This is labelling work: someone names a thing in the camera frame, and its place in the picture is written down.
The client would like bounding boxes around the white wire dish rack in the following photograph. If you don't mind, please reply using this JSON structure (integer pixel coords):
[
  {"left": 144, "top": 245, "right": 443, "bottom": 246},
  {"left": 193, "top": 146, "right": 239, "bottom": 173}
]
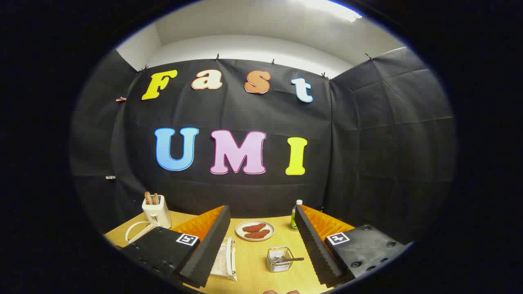
[{"left": 125, "top": 220, "right": 238, "bottom": 282}]

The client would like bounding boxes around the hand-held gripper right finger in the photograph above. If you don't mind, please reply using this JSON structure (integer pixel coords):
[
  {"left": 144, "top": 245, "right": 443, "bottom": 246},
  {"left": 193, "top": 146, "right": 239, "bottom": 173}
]
[{"left": 294, "top": 204, "right": 410, "bottom": 288}]

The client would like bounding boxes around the metal wire basket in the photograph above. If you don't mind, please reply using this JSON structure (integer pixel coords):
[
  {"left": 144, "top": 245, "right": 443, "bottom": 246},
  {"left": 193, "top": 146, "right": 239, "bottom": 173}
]
[{"left": 267, "top": 247, "right": 294, "bottom": 273}]

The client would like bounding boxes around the black backdrop cloth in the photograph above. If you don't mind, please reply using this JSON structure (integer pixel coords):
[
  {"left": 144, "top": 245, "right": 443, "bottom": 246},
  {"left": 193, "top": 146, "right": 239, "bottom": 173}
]
[{"left": 69, "top": 47, "right": 456, "bottom": 245}]

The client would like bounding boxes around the white plate with sausages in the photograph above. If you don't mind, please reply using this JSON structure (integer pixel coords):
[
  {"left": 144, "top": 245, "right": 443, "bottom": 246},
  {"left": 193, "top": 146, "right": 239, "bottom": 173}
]
[{"left": 235, "top": 220, "right": 275, "bottom": 242}]

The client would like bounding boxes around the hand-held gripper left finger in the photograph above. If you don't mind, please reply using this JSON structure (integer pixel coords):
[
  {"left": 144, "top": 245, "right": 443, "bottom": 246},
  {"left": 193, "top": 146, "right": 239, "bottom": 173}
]
[{"left": 122, "top": 205, "right": 231, "bottom": 289}]

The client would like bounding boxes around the white toaster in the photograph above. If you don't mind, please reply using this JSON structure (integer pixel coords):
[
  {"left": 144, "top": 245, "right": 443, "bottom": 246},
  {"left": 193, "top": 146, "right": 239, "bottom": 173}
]
[{"left": 142, "top": 195, "right": 172, "bottom": 229}]

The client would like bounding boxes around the green label drink bottle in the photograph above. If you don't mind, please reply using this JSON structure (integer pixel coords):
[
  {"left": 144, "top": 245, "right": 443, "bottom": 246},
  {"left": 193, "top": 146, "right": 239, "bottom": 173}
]
[{"left": 290, "top": 200, "right": 303, "bottom": 232}]

